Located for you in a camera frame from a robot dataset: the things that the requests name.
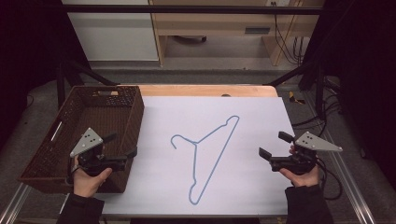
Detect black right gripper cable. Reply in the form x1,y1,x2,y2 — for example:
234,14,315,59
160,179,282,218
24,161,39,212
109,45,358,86
315,156,344,202

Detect black curtain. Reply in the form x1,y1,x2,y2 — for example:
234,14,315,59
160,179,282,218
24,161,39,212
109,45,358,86
0,0,92,151
302,0,396,189

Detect yellow and black tool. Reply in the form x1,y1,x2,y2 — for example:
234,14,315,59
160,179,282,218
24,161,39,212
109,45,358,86
288,91,306,105

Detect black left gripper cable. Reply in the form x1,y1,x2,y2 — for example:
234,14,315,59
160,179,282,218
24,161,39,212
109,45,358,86
64,154,79,187

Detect light wooden desk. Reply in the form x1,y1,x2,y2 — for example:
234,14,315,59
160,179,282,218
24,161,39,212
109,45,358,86
148,0,325,67

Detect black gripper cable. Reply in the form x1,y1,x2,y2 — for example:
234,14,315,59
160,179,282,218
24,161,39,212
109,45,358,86
64,154,79,187
315,156,344,202

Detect brown woven plastic basket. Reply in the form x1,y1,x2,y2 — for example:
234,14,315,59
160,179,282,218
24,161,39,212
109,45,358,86
17,85,146,195

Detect blue wire clothes hanger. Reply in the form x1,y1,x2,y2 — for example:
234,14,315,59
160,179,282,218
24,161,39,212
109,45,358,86
170,115,241,206

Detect black metal frame strut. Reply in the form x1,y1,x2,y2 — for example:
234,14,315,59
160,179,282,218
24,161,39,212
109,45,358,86
56,59,120,109
266,61,326,117

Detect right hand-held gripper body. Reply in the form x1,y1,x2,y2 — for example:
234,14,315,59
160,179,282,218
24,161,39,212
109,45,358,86
269,131,344,176

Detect aluminium rail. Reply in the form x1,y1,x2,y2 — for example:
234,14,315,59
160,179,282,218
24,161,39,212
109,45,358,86
0,182,33,224
321,129,377,224

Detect black floor cables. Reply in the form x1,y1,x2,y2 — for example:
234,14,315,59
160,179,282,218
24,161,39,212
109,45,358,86
291,76,344,138

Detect black hanging cables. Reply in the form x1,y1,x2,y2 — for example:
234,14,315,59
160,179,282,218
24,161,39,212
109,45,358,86
270,1,305,66

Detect person's right hand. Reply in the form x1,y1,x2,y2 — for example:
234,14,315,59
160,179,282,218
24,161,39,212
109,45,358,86
279,145,322,189

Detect white cabinet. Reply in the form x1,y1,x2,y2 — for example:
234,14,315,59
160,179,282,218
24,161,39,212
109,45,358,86
61,0,160,62

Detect white paper sheet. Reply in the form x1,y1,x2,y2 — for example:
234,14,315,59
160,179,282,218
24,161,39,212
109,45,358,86
100,95,296,217

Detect black horizontal frame bar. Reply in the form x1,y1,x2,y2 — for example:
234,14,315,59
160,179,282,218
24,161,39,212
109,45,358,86
60,5,325,16

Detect person's left hand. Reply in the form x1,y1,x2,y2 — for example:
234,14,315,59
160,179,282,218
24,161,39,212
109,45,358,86
72,155,113,199

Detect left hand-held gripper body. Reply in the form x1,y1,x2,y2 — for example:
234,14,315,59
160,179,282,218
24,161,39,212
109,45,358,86
69,127,129,177

